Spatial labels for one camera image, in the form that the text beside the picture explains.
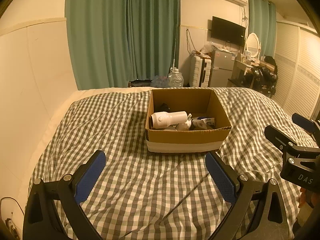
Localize wall cables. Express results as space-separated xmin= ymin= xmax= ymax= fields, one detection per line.
xmin=186 ymin=29 xmax=198 ymax=55

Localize white suitcase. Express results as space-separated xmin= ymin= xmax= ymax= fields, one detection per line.
xmin=190 ymin=55 xmax=212 ymax=87

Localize person's right hand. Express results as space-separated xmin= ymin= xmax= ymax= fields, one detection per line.
xmin=299 ymin=187 xmax=317 ymax=208

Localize white power strip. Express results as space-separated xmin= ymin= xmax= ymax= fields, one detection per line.
xmin=5 ymin=219 xmax=19 ymax=232

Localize black backpack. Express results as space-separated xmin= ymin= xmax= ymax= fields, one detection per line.
xmin=264 ymin=55 xmax=277 ymax=68

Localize checkered blanket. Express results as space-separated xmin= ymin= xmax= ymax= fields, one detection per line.
xmin=27 ymin=87 xmax=320 ymax=240

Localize black jacket on chair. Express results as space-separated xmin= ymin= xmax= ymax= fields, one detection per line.
xmin=244 ymin=65 xmax=278 ymax=98

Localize air conditioner cable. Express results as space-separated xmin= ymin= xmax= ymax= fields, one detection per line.
xmin=241 ymin=5 xmax=249 ymax=27

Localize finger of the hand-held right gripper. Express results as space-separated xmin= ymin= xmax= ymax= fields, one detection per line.
xmin=264 ymin=125 xmax=298 ymax=164
xmin=292 ymin=113 xmax=320 ymax=140

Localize dressing table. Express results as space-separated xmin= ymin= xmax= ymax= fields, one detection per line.
xmin=232 ymin=59 xmax=253 ymax=80

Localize blue tissue packet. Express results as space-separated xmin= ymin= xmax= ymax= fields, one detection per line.
xmin=192 ymin=116 xmax=215 ymax=128

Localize white oval mirror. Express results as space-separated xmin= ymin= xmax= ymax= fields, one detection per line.
xmin=245 ymin=32 xmax=262 ymax=62

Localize narrow green curtain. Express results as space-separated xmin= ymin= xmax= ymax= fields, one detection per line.
xmin=248 ymin=0 xmax=277 ymax=60

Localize power strip cable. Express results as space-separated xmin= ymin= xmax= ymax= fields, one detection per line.
xmin=0 ymin=197 xmax=24 ymax=220

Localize clear water jug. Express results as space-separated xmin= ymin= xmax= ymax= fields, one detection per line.
xmin=168 ymin=67 xmax=184 ymax=88

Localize black wall television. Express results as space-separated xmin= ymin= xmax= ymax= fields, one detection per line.
xmin=210 ymin=16 xmax=246 ymax=47

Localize silver refrigerator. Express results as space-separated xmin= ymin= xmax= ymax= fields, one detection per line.
xmin=209 ymin=49 xmax=237 ymax=87

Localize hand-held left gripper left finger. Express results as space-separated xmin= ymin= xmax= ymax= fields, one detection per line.
xmin=23 ymin=150 xmax=107 ymax=240

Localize brown cardboard box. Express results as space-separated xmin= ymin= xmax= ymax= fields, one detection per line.
xmin=145 ymin=88 xmax=232 ymax=153

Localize white louvered wardrobe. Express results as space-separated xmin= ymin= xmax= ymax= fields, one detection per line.
xmin=274 ymin=21 xmax=320 ymax=120

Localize white pole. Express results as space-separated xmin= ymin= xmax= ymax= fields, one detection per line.
xmin=172 ymin=25 xmax=178 ymax=70

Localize clear plastic bag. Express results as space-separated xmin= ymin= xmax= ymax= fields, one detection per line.
xmin=201 ymin=42 xmax=217 ymax=55

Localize crumpled clear plastic jug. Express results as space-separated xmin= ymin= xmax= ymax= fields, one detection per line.
xmin=151 ymin=75 xmax=170 ymax=88

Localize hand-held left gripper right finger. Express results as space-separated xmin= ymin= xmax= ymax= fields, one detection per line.
xmin=204 ymin=152 xmax=287 ymax=240

